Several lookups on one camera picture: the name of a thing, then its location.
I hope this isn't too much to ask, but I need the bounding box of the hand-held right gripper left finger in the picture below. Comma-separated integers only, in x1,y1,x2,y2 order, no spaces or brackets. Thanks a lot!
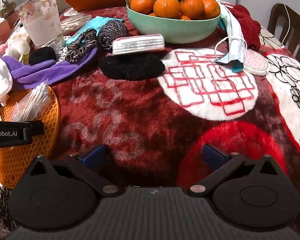
29,144,120,197

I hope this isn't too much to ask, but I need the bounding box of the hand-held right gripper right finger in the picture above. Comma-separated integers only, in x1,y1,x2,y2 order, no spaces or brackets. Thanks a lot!
186,144,282,197

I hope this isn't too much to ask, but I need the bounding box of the purple fleece cloth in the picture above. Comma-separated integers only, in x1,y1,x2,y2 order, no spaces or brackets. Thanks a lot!
0,46,99,90

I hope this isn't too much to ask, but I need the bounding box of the teal packet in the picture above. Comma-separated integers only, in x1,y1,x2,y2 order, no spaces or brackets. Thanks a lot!
65,16,124,45

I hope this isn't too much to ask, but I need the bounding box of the orange honeycomb silicone mat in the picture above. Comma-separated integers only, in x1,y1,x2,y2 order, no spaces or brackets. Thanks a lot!
0,85,61,189

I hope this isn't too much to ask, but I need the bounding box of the bag of cotton swabs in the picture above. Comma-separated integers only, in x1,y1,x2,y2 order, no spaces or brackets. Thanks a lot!
11,82,53,122

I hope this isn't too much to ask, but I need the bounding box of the small black fuzzy scrunchie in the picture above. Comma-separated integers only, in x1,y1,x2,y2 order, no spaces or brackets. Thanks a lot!
28,46,57,66

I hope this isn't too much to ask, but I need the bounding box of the white fluffy ball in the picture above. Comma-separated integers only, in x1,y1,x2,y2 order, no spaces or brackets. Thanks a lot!
5,27,32,60

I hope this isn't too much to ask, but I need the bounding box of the large black fuzzy headband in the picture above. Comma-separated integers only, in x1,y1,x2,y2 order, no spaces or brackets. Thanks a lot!
99,52,166,81

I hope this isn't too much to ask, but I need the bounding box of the reddish brown box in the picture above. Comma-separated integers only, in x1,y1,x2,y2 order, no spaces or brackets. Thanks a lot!
0,11,19,47

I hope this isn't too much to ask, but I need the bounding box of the dark satin scrunchie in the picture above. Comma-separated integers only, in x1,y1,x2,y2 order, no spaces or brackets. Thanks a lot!
65,29,98,63

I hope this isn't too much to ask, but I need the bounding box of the blue face mask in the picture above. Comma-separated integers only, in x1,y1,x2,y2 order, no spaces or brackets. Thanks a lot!
214,2,248,73

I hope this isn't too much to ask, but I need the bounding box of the clear floral plastic cup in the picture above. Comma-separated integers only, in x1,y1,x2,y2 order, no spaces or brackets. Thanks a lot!
14,0,64,48

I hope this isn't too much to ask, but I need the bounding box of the white tissue packets bundle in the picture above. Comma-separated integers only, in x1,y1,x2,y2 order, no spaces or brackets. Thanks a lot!
112,34,166,55

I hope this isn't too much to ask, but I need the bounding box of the steel wool scrubber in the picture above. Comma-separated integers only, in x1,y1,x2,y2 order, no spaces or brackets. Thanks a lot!
97,21,128,50

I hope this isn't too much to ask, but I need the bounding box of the round beige lace coaster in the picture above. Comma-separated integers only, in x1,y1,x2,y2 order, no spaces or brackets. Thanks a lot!
60,14,92,37

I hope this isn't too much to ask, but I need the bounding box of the red fluffy towel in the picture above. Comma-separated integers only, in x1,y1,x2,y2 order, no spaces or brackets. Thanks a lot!
226,4,262,50

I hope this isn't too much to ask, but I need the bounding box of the mint green bowl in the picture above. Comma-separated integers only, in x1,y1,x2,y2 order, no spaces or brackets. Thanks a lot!
126,0,222,44

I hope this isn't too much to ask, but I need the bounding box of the pile of tangerines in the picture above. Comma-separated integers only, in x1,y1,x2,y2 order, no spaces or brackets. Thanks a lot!
129,0,221,20

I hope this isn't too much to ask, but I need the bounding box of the dark wooden chair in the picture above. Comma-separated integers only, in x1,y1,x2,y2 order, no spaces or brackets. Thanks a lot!
267,3,300,58

